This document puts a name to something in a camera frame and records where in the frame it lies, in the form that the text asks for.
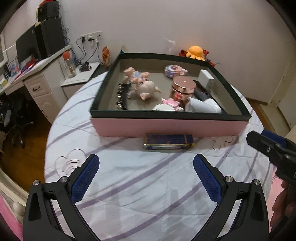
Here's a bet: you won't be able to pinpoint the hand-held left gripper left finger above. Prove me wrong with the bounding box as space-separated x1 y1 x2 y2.
22 154 100 241

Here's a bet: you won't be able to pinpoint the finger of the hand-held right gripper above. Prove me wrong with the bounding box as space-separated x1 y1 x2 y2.
246 130 289 163
261 129 296 154

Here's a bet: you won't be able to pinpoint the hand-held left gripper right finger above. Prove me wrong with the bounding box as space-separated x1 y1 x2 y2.
193 153 271 241

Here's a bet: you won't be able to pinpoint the blue tin box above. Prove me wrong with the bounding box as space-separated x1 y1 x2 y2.
143 133 195 151

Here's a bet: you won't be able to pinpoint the white plastic device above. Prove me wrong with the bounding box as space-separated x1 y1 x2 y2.
185 96 222 114

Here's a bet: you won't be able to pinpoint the pink box with black rim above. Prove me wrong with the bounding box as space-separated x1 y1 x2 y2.
90 53 252 138

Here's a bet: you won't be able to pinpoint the pink white toy packet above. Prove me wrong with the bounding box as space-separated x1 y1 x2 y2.
152 97 185 112

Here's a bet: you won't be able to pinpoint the white square box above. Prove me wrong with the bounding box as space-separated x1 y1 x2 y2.
199 69 215 91

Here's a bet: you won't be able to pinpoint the black hair clip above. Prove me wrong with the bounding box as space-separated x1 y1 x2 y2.
115 82 131 110

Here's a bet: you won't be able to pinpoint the rose gold round jar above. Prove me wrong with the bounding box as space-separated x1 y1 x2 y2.
171 76 197 102

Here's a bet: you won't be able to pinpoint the big-eyed doll figure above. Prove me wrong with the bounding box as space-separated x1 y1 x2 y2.
124 67 162 101

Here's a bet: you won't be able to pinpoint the person's right hand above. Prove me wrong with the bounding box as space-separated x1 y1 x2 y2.
269 179 290 240

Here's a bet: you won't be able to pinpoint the pink printed blanket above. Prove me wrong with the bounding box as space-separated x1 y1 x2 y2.
266 170 284 204

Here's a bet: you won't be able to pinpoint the white door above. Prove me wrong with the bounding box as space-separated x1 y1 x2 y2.
268 57 296 108

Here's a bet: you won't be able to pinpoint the white striped quilt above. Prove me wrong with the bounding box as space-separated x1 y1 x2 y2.
44 70 278 241

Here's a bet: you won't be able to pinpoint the black office chair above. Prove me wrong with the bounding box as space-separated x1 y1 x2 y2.
0 93 35 149

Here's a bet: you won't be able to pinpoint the white desk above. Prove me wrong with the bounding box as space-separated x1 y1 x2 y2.
0 45 74 124

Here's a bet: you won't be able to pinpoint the white nightstand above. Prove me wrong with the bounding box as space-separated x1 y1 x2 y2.
61 62 100 100

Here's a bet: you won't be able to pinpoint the orange octopus plush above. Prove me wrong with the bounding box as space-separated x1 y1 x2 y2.
185 45 206 61

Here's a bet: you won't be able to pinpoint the dark grey headboard shelf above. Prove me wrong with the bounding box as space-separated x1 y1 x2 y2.
92 62 114 76

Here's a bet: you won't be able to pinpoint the water bottle with orange lid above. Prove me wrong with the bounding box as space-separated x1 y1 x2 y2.
62 51 77 78

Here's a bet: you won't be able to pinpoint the red toy box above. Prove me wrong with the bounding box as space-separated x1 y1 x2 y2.
179 49 215 67

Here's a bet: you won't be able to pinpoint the orange snack bag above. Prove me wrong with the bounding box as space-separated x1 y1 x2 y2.
102 46 112 69

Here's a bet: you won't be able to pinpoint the red papers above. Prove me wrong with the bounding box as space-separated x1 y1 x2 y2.
20 59 40 76

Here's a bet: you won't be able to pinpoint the clear plastic bag of oranges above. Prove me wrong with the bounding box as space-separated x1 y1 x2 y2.
165 38 179 55

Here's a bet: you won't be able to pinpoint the blue white carton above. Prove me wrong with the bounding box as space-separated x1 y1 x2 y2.
7 57 20 76

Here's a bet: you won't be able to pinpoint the black monitor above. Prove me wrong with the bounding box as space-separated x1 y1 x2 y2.
15 30 41 64

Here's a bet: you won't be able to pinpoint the white glass-door cabinet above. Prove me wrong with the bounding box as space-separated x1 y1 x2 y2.
0 32 7 67

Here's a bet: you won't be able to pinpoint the small black speaker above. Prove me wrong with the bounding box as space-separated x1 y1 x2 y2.
37 1 59 22

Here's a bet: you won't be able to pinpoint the black power cable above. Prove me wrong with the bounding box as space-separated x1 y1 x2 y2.
76 38 86 64
87 39 99 63

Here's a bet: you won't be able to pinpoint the wall power outlet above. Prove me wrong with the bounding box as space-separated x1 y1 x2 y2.
80 32 103 45

